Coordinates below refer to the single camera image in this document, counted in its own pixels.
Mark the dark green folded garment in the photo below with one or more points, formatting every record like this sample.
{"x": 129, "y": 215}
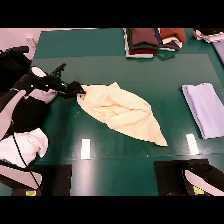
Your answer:
{"x": 142, "y": 47}

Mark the cream shirt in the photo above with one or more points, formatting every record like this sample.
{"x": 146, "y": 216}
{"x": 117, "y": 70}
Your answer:
{"x": 123, "y": 111}

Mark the lavender folded garment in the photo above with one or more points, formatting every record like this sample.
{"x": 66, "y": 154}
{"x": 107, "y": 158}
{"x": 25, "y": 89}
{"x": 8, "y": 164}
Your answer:
{"x": 206, "y": 108}

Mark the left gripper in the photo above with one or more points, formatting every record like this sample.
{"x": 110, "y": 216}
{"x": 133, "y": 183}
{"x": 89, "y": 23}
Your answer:
{"x": 74, "y": 89}

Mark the brown folded garment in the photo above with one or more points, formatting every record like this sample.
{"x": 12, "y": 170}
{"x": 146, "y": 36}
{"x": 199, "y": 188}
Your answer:
{"x": 144, "y": 36}

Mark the orange folded garment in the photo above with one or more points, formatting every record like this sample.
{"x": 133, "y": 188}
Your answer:
{"x": 173, "y": 34}

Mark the white garment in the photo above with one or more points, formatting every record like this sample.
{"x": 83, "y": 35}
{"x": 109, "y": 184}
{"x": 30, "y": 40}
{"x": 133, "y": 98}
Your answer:
{"x": 23, "y": 146}

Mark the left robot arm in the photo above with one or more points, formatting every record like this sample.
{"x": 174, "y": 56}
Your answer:
{"x": 20, "y": 110}

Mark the red folded garment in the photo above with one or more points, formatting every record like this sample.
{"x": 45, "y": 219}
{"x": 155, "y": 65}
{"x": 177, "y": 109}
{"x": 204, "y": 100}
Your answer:
{"x": 142, "y": 51}

